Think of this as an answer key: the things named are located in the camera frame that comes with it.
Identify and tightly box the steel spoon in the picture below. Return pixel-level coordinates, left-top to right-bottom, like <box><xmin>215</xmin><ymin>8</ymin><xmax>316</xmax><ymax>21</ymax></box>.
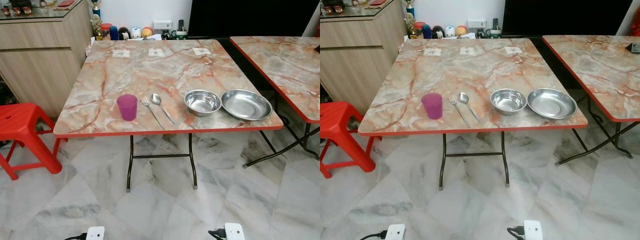
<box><xmin>150</xmin><ymin>93</ymin><xmax>177</xmax><ymax>125</ymax></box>
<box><xmin>458</xmin><ymin>92</ymin><xmax>482</xmax><ymax>124</ymax></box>

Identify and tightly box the shallow steel plate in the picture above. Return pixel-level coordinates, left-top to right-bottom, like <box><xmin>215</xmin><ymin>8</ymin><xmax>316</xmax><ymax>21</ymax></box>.
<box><xmin>221</xmin><ymin>89</ymin><xmax>274</xmax><ymax>122</ymax></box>
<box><xmin>526</xmin><ymin>88</ymin><xmax>579</xmax><ymax>121</ymax></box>

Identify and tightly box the gold trophy figurine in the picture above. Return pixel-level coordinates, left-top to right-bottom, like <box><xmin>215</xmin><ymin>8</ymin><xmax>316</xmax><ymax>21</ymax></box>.
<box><xmin>404</xmin><ymin>12</ymin><xmax>420</xmax><ymax>40</ymax></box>
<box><xmin>89</xmin><ymin>13</ymin><xmax>105</xmax><ymax>41</ymax></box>

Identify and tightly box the red plastic stool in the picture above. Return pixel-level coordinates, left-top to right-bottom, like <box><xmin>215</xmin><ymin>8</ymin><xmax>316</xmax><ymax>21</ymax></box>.
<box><xmin>320</xmin><ymin>101</ymin><xmax>377</xmax><ymax>180</ymax></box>
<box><xmin>0</xmin><ymin>102</ymin><xmax>64</xmax><ymax>181</ymax></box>

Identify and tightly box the bare marble folding table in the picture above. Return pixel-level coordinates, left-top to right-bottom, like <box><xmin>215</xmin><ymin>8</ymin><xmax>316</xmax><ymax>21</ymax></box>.
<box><xmin>542</xmin><ymin>35</ymin><xmax>640</xmax><ymax>167</ymax></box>
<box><xmin>229</xmin><ymin>36</ymin><xmax>321</xmax><ymax>169</ymax></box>

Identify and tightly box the purple plastic cup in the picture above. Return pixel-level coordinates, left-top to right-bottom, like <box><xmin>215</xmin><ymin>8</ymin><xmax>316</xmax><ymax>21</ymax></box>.
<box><xmin>116</xmin><ymin>94</ymin><xmax>138</xmax><ymax>122</ymax></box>
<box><xmin>421</xmin><ymin>92</ymin><xmax>444</xmax><ymax>120</ymax></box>

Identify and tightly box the wooden cabinet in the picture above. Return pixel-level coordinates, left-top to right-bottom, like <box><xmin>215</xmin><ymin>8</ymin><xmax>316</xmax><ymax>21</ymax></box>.
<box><xmin>320</xmin><ymin>0</ymin><xmax>409</xmax><ymax>116</ymax></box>
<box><xmin>0</xmin><ymin>0</ymin><xmax>94</xmax><ymax>119</ymax></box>

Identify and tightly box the marble folding table with tableware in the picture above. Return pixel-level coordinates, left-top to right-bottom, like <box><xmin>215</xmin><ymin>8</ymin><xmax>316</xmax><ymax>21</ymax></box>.
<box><xmin>357</xmin><ymin>38</ymin><xmax>589</xmax><ymax>191</ymax></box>
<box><xmin>52</xmin><ymin>39</ymin><xmax>285</xmax><ymax>193</ymax></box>

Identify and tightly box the steel fork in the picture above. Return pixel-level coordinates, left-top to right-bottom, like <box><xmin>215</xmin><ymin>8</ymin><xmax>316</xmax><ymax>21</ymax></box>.
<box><xmin>141</xmin><ymin>96</ymin><xmax>166</xmax><ymax>130</ymax></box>
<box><xmin>448</xmin><ymin>95</ymin><xmax>472</xmax><ymax>129</ymax></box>

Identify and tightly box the deep steel bowl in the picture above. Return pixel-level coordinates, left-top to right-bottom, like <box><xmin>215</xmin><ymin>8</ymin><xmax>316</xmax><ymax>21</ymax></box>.
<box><xmin>184</xmin><ymin>89</ymin><xmax>223</xmax><ymax>117</ymax></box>
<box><xmin>490</xmin><ymin>88</ymin><xmax>528</xmax><ymax>116</ymax></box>

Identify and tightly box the black television screen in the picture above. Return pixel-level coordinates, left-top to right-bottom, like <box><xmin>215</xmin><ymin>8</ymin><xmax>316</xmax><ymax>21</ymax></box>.
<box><xmin>501</xmin><ymin>0</ymin><xmax>633</xmax><ymax>37</ymax></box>
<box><xmin>187</xmin><ymin>0</ymin><xmax>321</xmax><ymax>40</ymax></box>

